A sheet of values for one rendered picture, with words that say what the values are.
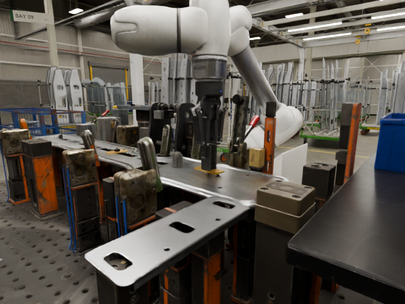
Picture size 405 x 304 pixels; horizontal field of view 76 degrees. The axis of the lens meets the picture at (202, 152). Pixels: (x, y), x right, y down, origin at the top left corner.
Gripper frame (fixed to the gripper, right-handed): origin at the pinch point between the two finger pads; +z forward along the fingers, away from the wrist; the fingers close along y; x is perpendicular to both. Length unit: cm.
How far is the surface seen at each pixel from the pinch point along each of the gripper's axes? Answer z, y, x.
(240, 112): -11.5, -15.5, 0.1
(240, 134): -5.1, -13.6, 1.6
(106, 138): 4, -12, -76
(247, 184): 5.0, 0.8, 12.9
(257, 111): 29, -720, -380
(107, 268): 5.0, 40.1, 16.1
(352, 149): -4.1, -14.3, 32.1
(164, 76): -60, -333, -392
